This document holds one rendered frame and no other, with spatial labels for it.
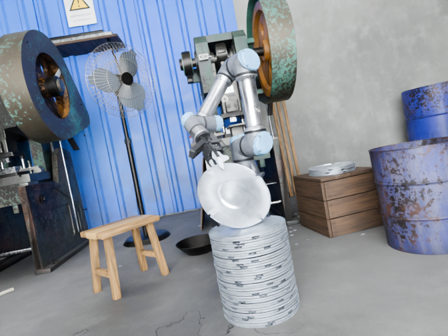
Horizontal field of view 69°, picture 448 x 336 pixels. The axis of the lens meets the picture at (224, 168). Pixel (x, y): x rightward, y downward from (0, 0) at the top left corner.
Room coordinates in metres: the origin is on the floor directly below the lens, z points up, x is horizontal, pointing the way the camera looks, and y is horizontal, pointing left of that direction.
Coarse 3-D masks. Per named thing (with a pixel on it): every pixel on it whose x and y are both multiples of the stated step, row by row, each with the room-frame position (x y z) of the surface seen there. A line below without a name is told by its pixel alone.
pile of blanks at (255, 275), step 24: (216, 240) 1.13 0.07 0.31; (240, 240) 1.08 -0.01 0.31; (264, 240) 1.08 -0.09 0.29; (288, 240) 1.17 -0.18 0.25; (216, 264) 1.17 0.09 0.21; (240, 264) 1.10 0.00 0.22; (264, 264) 1.08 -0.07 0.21; (288, 264) 1.13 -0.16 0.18; (240, 288) 1.09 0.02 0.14; (264, 288) 1.07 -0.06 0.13; (288, 288) 1.12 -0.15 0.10; (240, 312) 1.10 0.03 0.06; (264, 312) 1.09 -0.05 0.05; (288, 312) 1.11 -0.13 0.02
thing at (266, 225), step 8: (272, 216) 1.31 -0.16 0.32; (280, 216) 1.26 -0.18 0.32; (264, 224) 1.21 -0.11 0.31; (272, 224) 1.19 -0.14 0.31; (280, 224) 1.16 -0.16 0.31; (216, 232) 1.22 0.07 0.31; (224, 232) 1.20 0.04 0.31; (232, 232) 1.18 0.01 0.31; (240, 232) 1.16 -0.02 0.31; (248, 232) 1.14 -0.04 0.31; (256, 232) 1.12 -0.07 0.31; (264, 232) 1.08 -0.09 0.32
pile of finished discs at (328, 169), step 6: (342, 162) 2.19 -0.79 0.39; (348, 162) 2.15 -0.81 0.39; (354, 162) 2.07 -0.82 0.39; (312, 168) 2.20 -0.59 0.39; (318, 168) 2.13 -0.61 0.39; (324, 168) 2.06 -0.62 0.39; (330, 168) 2.00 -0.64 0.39; (336, 168) 1.95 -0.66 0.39; (342, 168) 1.95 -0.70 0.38; (348, 168) 1.96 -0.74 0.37; (354, 168) 2.00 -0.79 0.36; (312, 174) 2.06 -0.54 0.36; (318, 174) 2.01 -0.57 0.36; (324, 174) 1.98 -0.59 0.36; (330, 174) 1.96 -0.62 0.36
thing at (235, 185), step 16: (208, 176) 1.28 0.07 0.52; (224, 176) 1.30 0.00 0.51; (240, 176) 1.31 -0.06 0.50; (208, 192) 1.23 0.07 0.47; (224, 192) 1.24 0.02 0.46; (240, 192) 1.26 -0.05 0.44; (256, 192) 1.28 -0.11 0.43; (208, 208) 1.19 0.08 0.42; (224, 208) 1.20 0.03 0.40; (240, 208) 1.22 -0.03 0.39; (256, 208) 1.23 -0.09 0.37; (224, 224) 1.15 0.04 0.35; (240, 224) 1.18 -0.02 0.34; (256, 224) 1.19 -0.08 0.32
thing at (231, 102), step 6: (234, 84) 2.54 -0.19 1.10; (228, 90) 2.53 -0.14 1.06; (234, 90) 2.53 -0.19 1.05; (228, 96) 2.53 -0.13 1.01; (234, 96) 2.53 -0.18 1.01; (222, 102) 2.53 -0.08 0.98; (228, 102) 2.50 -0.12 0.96; (234, 102) 2.50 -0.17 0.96; (240, 102) 2.54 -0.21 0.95; (222, 108) 2.53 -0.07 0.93; (228, 108) 2.50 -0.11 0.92; (234, 108) 2.50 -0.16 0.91; (240, 108) 2.54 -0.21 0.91
